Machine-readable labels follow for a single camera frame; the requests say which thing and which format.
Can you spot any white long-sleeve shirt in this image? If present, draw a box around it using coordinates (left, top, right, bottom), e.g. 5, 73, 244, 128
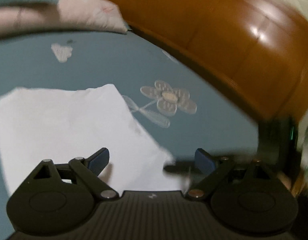
0, 85, 181, 193

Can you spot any teal floral bed sheet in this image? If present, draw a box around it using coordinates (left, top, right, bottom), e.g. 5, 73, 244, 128
0, 28, 260, 240

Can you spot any wooden headboard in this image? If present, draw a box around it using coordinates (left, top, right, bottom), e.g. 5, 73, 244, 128
96, 0, 308, 198

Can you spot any pink floral folded quilt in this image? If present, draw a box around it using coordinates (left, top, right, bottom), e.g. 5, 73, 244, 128
0, 0, 128, 38

